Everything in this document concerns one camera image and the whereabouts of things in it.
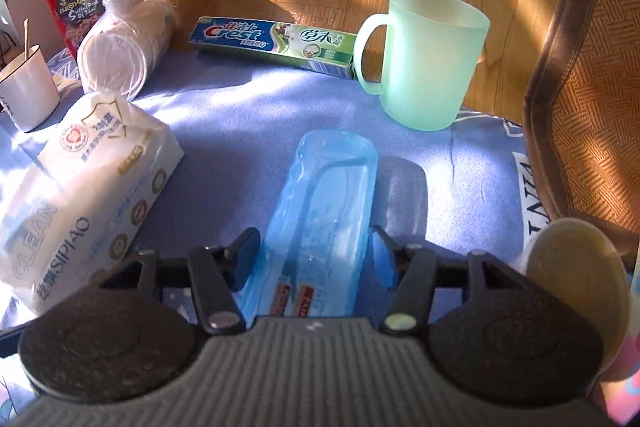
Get pink gold metal tin box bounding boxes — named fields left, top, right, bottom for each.
left=597, top=259, right=639, bottom=425

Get light green plastic mug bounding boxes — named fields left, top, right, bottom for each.
left=352, top=0, right=490, bottom=131

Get wooden stir stick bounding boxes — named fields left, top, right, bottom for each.
left=23, top=18, right=30, bottom=63

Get large white tissue pack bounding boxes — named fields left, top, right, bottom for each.
left=1, top=92, right=183, bottom=314

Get green blue toothpaste box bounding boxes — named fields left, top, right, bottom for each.
left=189, top=16, right=356, bottom=78

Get white paper cup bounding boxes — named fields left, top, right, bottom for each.
left=0, top=44, right=60, bottom=132

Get white pink yogurt cup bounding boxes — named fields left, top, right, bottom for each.
left=510, top=218, right=630, bottom=371

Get clear blue toothbrush case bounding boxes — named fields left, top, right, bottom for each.
left=240, top=129, right=378, bottom=324

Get brown woven seat cushion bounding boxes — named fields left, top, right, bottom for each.
left=523, top=0, right=639, bottom=255

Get bagged clear plastic cups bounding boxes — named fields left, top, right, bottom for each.
left=77, top=0, right=177, bottom=101

